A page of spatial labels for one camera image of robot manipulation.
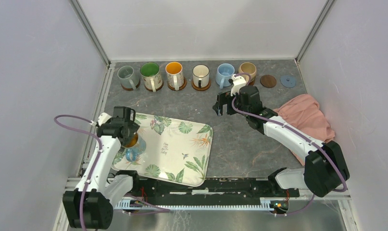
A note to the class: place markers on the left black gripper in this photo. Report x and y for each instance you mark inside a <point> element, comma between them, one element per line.
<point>133,128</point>

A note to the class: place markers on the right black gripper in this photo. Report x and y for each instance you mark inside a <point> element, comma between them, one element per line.
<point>223,98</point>

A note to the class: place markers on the orange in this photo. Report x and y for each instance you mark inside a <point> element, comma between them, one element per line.
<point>135,148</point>

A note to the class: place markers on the light blue mug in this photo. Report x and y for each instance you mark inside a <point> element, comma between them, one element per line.
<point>224,73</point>

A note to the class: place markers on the cream enamel mug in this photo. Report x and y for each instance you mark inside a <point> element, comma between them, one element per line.
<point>200,76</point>

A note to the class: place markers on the beige ceramic mug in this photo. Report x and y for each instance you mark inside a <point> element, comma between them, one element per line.
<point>249,68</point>

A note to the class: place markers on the dark walnut coaster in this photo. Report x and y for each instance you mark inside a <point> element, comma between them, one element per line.
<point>268,81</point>

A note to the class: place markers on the grey green ribbed mug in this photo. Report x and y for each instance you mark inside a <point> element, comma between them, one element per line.
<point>129,80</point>

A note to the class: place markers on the white mug orange inside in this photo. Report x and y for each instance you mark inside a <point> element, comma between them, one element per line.
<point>175,77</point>

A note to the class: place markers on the leaf patterned serving tray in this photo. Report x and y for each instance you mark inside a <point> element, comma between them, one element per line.
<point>176,150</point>

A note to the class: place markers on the white mug green inside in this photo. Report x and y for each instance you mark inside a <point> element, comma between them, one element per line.
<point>151,75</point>

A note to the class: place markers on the blue round coaster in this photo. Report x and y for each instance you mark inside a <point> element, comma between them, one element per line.
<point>288,81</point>

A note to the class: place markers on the pink drawstring cloth bag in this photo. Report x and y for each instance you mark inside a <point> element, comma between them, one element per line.
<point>303,112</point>

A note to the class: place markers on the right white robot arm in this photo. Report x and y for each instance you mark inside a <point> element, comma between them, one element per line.
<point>325,168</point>

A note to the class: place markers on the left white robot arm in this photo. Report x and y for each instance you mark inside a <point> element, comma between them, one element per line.
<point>91,204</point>

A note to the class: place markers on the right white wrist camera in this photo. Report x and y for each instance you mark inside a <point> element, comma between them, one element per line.
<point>238,82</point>

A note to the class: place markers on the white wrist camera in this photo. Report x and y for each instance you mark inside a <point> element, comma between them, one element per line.
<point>102,118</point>
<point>238,82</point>

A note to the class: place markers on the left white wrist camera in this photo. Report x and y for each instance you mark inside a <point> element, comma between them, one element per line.
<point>102,118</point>

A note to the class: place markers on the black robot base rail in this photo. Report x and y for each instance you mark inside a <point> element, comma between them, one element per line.
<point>213,191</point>

